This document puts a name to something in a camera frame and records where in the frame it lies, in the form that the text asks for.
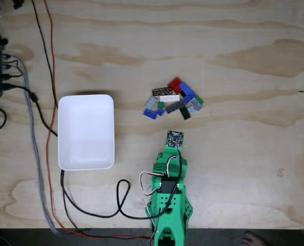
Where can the dark green two-by-four lego brick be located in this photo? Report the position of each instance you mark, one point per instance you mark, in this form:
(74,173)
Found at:
(185,113)

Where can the blue two-by-two lego brick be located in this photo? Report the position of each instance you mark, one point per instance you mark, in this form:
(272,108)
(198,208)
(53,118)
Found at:
(160,111)
(189,91)
(183,86)

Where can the long dark grey lego brick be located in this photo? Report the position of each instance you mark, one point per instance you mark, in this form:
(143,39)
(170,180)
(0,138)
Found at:
(175,107)

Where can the blue two-by-four lego brick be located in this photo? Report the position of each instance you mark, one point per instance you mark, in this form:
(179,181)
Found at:
(150,113)
(190,98)

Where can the small green lego brick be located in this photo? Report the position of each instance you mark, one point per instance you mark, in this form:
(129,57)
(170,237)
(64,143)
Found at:
(161,104)

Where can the long white lego brick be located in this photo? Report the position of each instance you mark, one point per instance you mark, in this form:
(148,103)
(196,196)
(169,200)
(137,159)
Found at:
(170,98)

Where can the light grey two-by-four lego brick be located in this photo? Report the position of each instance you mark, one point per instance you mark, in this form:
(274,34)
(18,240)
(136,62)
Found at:
(196,104)
(151,102)

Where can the long dark brown lego brick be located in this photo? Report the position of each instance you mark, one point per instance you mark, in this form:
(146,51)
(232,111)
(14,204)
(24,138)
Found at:
(162,92)

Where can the red lego brick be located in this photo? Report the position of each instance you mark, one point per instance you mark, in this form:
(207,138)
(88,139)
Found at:
(174,84)

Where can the light grey two-by-two lego brick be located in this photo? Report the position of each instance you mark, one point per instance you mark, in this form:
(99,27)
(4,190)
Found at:
(190,110)

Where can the small black lego brick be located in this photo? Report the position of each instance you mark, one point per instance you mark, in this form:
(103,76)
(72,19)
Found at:
(182,94)

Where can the white plastic bin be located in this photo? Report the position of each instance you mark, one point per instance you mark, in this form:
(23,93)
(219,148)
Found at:
(85,133)

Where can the person's foot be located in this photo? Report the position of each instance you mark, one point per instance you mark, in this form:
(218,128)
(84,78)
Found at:
(251,239)

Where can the black round knob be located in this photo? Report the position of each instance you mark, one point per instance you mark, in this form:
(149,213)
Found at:
(4,41)

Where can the small black object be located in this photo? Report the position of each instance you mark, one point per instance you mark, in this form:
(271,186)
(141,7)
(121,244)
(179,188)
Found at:
(18,3)

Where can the bare camera circuit board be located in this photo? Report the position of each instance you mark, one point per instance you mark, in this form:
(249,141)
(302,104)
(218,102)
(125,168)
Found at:
(175,138)

